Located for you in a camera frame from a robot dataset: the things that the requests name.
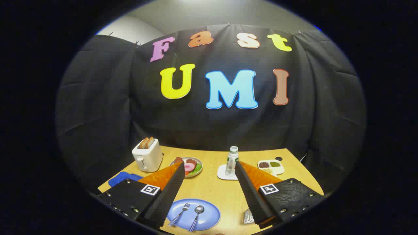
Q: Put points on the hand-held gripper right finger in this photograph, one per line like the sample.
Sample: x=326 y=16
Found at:
x=253 y=199

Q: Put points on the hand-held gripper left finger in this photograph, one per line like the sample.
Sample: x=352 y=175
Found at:
x=166 y=202

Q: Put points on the white divided spice dish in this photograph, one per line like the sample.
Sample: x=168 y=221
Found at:
x=271 y=164

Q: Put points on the white square coaster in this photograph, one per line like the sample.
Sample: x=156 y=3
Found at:
x=222 y=173

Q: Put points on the white drink bottle green label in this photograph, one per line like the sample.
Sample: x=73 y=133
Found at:
x=231 y=163

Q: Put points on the blue round plate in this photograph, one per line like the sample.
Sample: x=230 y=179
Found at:
x=209 y=212

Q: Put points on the grey plate of food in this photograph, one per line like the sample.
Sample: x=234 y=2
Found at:
x=193 y=166

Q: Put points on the white toaster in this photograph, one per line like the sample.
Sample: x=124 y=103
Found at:
x=148 y=158

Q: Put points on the blue folded cloth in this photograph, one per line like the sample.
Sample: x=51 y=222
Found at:
x=119 y=178

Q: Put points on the brown toast slices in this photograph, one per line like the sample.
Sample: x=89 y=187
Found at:
x=146 y=143

